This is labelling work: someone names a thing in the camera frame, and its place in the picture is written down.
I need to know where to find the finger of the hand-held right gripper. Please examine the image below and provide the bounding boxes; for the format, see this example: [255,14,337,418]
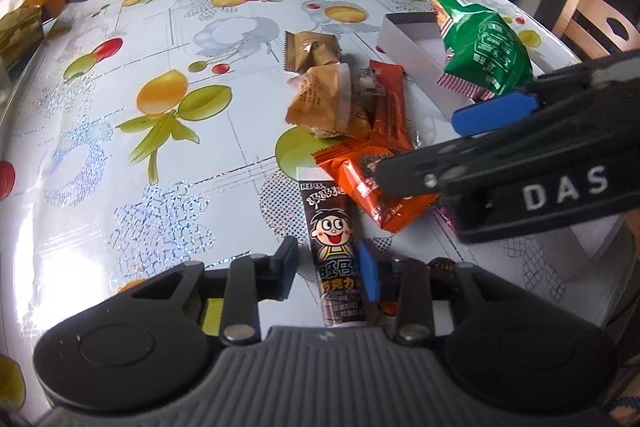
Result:
[375,79,640,201]
[451,49,640,138]

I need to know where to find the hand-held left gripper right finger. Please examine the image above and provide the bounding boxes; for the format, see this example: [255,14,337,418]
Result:
[357,239,521,348]

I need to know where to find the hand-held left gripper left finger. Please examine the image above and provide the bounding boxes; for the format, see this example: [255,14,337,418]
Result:
[120,237,300,348]

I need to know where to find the brown cartoon face snack tube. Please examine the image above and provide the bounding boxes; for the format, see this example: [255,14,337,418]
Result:
[296,167,372,328]

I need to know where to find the pink candy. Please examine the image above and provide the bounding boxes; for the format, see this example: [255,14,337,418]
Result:
[434,206,457,232]

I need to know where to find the dark orange bar packet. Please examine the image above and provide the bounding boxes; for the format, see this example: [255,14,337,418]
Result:
[369,61,413,152]

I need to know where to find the orange snack packet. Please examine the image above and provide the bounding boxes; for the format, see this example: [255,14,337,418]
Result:
[312,142,443,235]

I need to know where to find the green snack bag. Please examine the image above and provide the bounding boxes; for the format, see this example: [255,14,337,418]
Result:
[427,0,536,100]

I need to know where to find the white cardboard box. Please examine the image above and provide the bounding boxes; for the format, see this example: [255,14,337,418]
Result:
[376,12,496,110]

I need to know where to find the tan snack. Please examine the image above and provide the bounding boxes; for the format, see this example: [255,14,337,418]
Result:
[286,63,353,138]

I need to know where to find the brown snack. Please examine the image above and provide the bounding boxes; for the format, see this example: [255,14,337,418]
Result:
[282,31,343,72]

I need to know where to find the clear wrapped candy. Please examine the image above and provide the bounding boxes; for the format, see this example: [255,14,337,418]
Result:
[356,68,386,100]

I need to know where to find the light wooden chair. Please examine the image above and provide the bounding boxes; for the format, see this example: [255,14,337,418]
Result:
[552,0,640,60]

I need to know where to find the fruit print tablecloth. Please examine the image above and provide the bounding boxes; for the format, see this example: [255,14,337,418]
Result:
[0,0,640,413]

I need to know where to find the person's clothing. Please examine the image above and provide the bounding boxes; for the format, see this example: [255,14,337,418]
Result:
[602,357,640,427]

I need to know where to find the gold foil bag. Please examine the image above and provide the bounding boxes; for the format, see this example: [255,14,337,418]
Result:
[0,4,46,68]

